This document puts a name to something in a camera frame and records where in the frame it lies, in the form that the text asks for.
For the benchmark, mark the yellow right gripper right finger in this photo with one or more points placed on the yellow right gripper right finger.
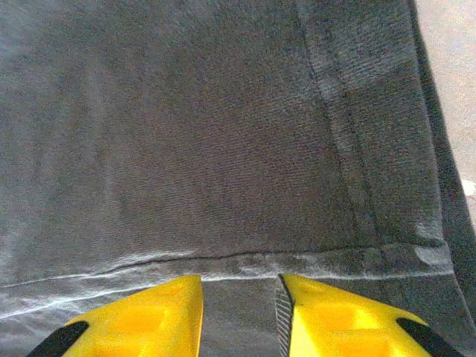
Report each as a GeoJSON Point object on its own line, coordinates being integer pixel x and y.
{"type": "Point", "coordinates": [334, 323]}

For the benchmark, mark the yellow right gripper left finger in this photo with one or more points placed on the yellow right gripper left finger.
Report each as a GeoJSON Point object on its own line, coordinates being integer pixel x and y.
{"type": "Point", "coordinates": [148, 320]}

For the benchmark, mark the black t-shirt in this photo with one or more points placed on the black t-shirt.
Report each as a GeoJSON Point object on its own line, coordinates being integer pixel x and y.
{"type": "Point", "coordinates": [208, 141]}

